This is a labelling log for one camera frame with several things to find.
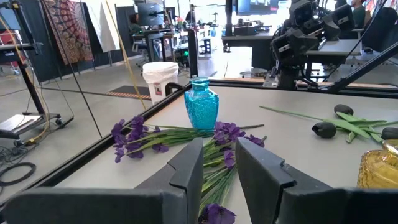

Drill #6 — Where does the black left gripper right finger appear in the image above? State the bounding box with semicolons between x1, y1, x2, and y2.
235;136;398;224

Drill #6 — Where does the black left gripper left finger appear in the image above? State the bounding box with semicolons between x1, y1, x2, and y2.
0;136;205;224

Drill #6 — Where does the black artificial tulip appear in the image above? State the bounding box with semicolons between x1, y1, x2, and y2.
311;121;385;144
259;105;398;141
333;103;398;130

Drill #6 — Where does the amber textured glass vase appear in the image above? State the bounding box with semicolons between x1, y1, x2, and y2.
357;139;398;189

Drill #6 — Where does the blue textured glass vase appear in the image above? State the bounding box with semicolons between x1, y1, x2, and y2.
183;77;220;130

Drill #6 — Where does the small purple flower sprig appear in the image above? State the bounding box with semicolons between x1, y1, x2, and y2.
198;203;237;224

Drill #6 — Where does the black mat with striped edge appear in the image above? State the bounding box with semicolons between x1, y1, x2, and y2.
106;85;152;101

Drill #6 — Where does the white trash bin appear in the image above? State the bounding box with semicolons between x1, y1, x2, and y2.
142;61;180;105

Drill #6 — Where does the black wheeled equipment stand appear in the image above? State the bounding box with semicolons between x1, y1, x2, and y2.
0;0;75;147

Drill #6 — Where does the grey work desk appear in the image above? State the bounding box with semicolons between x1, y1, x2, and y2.
306;39;363;68

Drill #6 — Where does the black work desk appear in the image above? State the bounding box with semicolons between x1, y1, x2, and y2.
221;30;274;72

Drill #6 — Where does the dark office desk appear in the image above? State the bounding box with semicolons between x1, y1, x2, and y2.
132;29;175;63

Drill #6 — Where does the black room divider panel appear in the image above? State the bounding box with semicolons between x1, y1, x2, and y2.
19;0;50;83

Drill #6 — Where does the white hanging sheet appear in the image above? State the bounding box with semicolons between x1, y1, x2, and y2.
81;0;121;53

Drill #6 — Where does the person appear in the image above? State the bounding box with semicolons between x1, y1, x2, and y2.
129;12;143;35
350;0;368;29
185;3;197;26

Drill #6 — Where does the mandala pattern tapestry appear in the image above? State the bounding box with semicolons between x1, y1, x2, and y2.
42;0;95;65

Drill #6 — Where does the black office chair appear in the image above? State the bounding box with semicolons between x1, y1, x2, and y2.
361;6;398;54

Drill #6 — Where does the black computer monitor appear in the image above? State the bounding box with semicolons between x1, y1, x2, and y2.
137;2;165;27

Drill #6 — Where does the coiled black cable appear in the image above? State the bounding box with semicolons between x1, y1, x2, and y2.
0;161;37;188

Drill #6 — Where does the black hanging cable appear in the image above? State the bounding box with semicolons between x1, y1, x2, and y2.
39;0;103;138

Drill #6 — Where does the black diagonal frame strut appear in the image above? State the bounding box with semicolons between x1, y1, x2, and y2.
326;42;398;94

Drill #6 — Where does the yellow hanging cable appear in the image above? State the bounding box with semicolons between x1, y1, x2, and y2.
104;0;147;110

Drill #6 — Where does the black upright post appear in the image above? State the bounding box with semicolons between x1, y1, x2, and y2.
186;28;199;78

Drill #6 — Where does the large wall screen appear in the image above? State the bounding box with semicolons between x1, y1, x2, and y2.
234;0;280;16

